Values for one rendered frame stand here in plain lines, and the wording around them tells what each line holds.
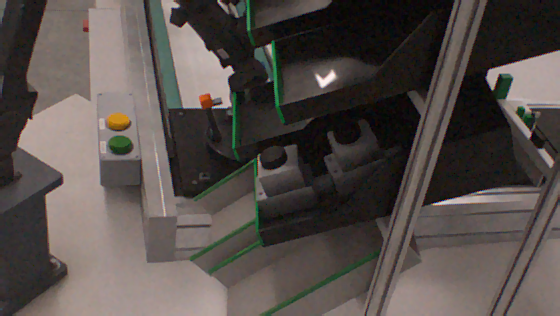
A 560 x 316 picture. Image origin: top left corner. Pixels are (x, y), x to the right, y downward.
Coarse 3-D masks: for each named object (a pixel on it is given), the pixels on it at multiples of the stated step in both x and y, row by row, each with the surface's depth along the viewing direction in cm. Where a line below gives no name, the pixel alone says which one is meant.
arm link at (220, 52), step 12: (228, 24) 116; (216, 36) 116; (228, 36) 116; (216, 48) 117; (228, 48) 117; (240, 48) 118; (228, 60) 119; (240, 60) 119; (252, 60) 116; (240, 72) 116; (252, 72) 114; (264, 72) 114; (240, 84) 115; (252, 84) 115
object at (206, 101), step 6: (204, 96) 126; (210, 96) 126; (204, 102) 125; (210, 102) 125; (216, 102) 126; (204, 108) 126; (210, 108) 126; (210, 114) 127; (210, 120) 128; (216, 126) 129; (216, 132) 130
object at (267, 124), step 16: (272, 80) 101; (240, 96) 102; (256, 96) 102; (272, 96) 102; (240, 112) 101; (256, 112) 100; (272, 112) 99; (336, 112) 89; (240, 128) 98; (256, 128) 97; (272, 128) 96; (288, 128) 95; (304, 128) 91; (320, 128) 91; (240, 144) 96; (256, 144) 92; (272, 144) 92; (288, 144) 92; (304, 144) 92; (240, 160) 93
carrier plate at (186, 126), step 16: (176, 112) 139; (192, 112) 139; (224, 112) 141; (176, 128) 135; (192, 128) 135; (176, 144) 131; (192, 144) 132; (176, 160) 130; (192, 160) 128; (208, 160) 129; (192, 176) 125; (224, 176) 126; (192, 192) 122
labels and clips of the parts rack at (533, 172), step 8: (496, 80) 89; (504, 80) 88; (512, 80) 88; (496, 88) 89; (504, 88) 89; (496, 96) 90; (504, 96) 90; (512, 136) 89; (536, 136) 82; (520, 144) 87; (536, 144) 82; (544, 144) 82; (520, 152) 87; (520, 160) 87; (528, 160) 86; (528, 168) 86; (536, 168) 84; (528, 176) 86; (536, 176) 84; (536, 184) 84; (360, 296) 88; (360, 304) 88
